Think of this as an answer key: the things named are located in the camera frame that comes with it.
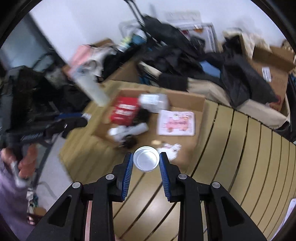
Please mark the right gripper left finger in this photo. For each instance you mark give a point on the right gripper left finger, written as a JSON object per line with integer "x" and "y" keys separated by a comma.
{"x": 66, "y": 219}

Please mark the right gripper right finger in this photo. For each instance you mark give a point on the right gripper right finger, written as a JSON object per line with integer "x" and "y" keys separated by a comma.
{"x": 225, "y": 218}

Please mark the person's left hand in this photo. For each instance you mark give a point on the person's left hand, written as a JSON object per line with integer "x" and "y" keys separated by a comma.
{"x": 26, "y": 167}

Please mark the cardboard box right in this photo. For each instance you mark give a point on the cardboard box right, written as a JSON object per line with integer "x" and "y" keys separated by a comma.
{"x": 274, "y": 66}

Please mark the pink patterned tissue pack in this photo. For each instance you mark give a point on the pink patterned tissue pack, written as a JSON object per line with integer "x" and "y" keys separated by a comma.
{"x": 176, "y": 123}

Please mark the white folding chair frame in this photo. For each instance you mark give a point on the white folding chair frame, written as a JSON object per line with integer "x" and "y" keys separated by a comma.
{"x": 128, "y": 27}

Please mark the white plastic squeeze bottle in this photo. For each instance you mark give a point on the white plastic squeeze bottle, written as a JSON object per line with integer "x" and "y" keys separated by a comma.
{"x": 119, "y": 133}

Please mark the beige crumpled garment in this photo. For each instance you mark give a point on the beige crumpled garment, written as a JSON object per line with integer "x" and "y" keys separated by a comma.
{"x": 95, "y": 62}

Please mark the black clothes pile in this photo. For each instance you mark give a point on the black clothes pile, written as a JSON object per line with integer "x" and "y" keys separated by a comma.
{"x": 237, "y": 77}

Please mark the tall white thermos bottle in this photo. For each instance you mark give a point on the tall white thermos bottle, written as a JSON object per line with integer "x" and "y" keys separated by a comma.
{"x": 86, "y": 81}

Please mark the black baby stroller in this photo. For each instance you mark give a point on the black baby stroller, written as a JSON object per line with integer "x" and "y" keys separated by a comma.
{"x": 37, "y": 105}

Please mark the purple sweater torso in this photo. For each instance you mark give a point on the purple sweater torso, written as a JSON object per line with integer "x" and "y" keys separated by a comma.
{"x": 14, "y": 205}

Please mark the shallow cardboard tray box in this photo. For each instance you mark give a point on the shallow cardboard tray box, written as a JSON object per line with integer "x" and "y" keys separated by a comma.
{"x": 178, "y": 101}

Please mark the red printed box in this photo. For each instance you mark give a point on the red printed box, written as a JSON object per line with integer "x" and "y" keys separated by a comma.
{"x": 125, "y": 110}

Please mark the clear plastic jar container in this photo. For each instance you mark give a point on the clear plastic jar container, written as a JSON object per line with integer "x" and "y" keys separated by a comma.
{"x": 154, "y": 103}

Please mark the round white lid tin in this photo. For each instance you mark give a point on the round white lid tin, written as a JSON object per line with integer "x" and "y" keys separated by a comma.
{"x": 146, "y": 158}

